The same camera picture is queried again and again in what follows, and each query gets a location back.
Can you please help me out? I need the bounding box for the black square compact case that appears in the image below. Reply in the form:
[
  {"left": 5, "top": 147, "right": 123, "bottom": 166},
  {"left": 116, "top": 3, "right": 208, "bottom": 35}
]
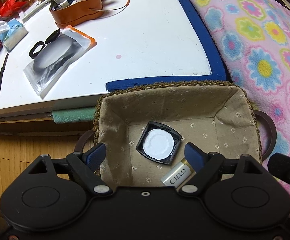
[{"left": 136, "top": 121, "right": 182, "bottom": 165}]

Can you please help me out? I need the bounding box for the white gold Cielo tube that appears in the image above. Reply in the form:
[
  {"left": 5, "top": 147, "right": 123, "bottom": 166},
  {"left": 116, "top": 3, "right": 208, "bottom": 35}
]
[{"left": 161, "top": 158, "right": 194, "bottom": 188}]

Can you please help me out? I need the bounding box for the black pen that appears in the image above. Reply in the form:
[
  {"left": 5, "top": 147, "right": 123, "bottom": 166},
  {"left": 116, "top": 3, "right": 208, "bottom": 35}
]
[{"left": 0, "top": 52, "right": 10, "bottom": 93}]

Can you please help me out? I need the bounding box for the blue foam table edge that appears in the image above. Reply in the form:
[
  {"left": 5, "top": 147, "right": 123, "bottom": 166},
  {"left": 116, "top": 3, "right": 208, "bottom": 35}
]
[{"left": 105, "top": 0, "right": 227, "bottom": 92}]

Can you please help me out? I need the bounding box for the brown leather organizer tray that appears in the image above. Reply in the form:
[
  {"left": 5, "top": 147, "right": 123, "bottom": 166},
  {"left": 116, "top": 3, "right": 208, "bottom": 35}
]
[{"left": 49, "top": 0, "right": 104, "bottom": 29}]

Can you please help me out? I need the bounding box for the green foam pad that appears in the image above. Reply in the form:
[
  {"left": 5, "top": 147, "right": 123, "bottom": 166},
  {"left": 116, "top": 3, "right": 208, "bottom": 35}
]
[{"left": 52, "top": 107, "right": 95, "bottom": 124}]

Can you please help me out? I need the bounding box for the pink floral fleece blanket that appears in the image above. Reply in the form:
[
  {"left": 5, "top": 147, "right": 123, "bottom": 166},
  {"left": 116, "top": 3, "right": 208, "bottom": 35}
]
[{"left": 181, "top": 0, "right": 290, "bottom": 218}]

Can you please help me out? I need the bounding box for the black ring rear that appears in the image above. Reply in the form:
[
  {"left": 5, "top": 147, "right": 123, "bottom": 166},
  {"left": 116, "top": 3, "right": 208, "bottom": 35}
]
[{"left": 44, "top": 29, "right": 61, "bottom": 45}]

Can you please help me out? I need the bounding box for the black ring front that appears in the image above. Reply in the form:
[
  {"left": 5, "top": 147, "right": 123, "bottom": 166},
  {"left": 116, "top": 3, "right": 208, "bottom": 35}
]
[{"left": 29, "top": 41, "right": 46, "bottom": 59}]

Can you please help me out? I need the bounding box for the black ring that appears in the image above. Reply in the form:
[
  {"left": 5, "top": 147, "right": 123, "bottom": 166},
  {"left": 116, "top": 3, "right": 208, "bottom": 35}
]
[
  {"left": 44, "top": 29, "right": 61, "bottom": 45},
  {"left": 29, "top": 41, "right": 46, "bottom": 59}
]

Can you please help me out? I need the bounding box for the tissue pack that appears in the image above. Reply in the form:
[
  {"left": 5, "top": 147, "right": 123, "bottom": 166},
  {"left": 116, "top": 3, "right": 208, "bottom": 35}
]
[{"left": 0, "top": 18, "right": 28, "bottom": 52}]

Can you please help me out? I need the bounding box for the fabric-lined woven basket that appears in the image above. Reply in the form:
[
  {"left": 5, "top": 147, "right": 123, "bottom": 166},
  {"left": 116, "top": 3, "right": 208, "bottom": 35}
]
[{"left": 74, "top": 80, "right": 277, "bottom": 188}]

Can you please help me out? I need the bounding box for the red plastic bag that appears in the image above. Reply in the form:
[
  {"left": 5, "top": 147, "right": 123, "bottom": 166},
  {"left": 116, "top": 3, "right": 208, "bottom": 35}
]
[{"left": 0, "top": 0, "right": 35, "bottom": 18}]

